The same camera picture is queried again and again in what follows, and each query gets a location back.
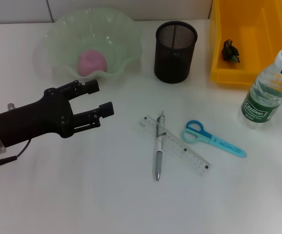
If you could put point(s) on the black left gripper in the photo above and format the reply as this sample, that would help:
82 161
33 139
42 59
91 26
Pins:
33 119

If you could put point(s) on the pink peach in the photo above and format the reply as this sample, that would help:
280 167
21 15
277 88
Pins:
91 63

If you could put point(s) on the clear green-label water bottle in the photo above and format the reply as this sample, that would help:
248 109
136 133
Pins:
260 102

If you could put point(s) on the green plastic wrapper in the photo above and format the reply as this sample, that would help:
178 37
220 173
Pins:
230 52

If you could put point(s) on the clear plastic ruler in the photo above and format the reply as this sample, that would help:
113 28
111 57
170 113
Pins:
177 146

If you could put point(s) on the blue scissors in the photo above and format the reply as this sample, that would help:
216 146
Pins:
205 134

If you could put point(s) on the black mesh pen holder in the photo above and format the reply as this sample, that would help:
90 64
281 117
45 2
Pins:
174 63

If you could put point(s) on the silver white ballpoint pen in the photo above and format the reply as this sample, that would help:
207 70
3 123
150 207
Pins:
159 161

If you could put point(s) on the yellow plastic bin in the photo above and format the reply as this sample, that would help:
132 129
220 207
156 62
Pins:
250 29

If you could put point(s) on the pale green wavy bowl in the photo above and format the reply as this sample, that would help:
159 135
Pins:
94 36

